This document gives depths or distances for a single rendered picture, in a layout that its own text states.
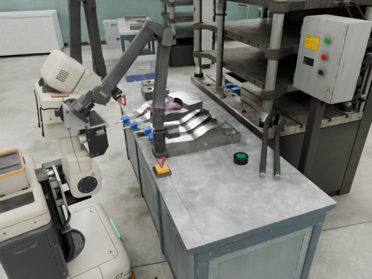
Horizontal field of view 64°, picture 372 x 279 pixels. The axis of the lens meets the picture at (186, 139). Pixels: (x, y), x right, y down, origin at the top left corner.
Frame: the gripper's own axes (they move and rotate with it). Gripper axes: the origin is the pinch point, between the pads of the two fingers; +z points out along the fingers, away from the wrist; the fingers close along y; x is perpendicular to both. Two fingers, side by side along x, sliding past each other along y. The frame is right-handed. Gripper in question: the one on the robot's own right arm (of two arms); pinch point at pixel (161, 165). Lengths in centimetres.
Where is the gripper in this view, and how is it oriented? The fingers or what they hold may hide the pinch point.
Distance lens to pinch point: 151.4
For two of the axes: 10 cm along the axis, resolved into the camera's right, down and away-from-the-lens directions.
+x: -9.4, 1.9, -2.9
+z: 0.3, 8.7, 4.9
